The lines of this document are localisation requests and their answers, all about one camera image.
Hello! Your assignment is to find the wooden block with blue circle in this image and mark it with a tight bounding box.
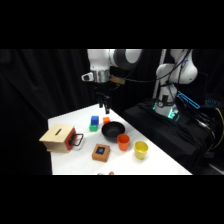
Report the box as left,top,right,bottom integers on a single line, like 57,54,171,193
91,143,111,163

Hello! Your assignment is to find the black bowl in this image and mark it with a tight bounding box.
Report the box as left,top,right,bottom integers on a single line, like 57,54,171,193
101,121,126,140

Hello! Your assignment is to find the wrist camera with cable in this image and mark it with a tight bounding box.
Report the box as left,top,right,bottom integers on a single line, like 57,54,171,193
109,66,127,85

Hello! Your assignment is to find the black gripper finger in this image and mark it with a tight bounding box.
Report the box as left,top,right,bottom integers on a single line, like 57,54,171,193
97,94,104,109
104,95,111,115

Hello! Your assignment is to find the black curtain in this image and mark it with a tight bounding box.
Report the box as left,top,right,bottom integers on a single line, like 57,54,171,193
0,49,224,176

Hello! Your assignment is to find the yellow cup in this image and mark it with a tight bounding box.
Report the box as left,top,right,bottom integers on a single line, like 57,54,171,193
133,140,149,160

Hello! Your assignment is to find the green block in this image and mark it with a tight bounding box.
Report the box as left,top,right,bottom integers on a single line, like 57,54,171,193
88,122,99,133

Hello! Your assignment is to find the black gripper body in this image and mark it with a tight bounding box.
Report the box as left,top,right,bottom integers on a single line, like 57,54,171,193
94,80,111,102

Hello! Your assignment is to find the black robot stand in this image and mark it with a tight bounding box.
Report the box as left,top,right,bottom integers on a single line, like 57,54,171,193
122,99,224,175

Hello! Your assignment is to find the orange cup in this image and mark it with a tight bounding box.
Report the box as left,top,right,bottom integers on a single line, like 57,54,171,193
116,133,131,152

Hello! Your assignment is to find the yellow cable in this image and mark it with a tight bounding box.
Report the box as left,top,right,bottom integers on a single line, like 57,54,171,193
214,107,224,150

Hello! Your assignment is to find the wooden box with red side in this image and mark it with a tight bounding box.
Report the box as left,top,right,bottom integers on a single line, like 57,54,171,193
38,123,84,154

